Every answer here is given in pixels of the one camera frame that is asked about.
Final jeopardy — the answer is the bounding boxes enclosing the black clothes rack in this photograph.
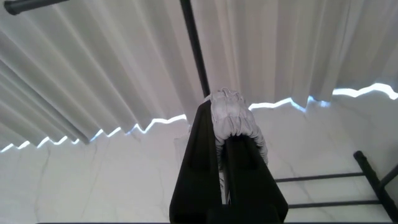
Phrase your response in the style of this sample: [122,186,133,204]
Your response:
[3,0,398,223]

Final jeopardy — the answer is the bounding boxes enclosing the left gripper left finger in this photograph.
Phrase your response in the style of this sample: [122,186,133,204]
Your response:
[169,100,231,224]

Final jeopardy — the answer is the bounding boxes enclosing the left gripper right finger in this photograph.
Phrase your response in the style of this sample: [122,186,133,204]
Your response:
[222,135,289,224]

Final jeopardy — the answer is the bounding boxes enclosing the pale grey shorts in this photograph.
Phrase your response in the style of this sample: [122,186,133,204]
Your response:
[174,87,270,205]

